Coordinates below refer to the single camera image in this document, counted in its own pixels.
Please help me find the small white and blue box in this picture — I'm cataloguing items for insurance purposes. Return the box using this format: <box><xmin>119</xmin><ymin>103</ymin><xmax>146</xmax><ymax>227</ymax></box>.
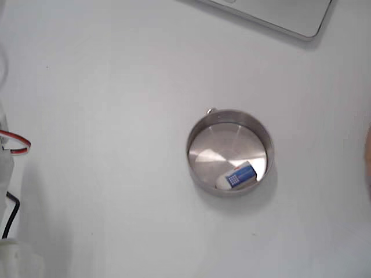
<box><xmin>214</xmin><ymin>161</ymin><xmax>258</xmax><ymax>191</ymax></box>

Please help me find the round metal bowl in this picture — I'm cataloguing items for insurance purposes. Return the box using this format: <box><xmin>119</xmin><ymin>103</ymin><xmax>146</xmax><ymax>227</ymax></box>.
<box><xmin>186</xmin><ymin>108</ymin><xmax>275</xmax><ymax>198</ymax></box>

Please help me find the person's hand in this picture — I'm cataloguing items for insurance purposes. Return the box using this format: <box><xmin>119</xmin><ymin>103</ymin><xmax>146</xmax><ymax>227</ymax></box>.
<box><xmin>363</xmin><ymin>123</ymin><xmax>371</xmax><ymax>188</ymax></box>

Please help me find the silver laptop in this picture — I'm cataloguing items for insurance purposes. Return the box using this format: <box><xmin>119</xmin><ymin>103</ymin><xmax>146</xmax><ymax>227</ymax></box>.
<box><xmin>176</xmin><ymin>0</ymin><xmax>333</xmax><ymax>41</ymax></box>

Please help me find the red black servo wire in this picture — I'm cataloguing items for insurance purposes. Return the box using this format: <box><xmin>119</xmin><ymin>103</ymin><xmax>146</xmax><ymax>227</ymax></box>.
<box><xmin>0</xmin><ymin>129</ymin><xmax>32</xmax><ymax>158</ymax></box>

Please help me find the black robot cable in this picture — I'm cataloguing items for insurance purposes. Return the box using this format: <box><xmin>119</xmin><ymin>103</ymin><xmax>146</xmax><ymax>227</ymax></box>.
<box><xmin>1</xmin><ymin>191</ymin><xmax>21</xmax><ymax>240</ymax></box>

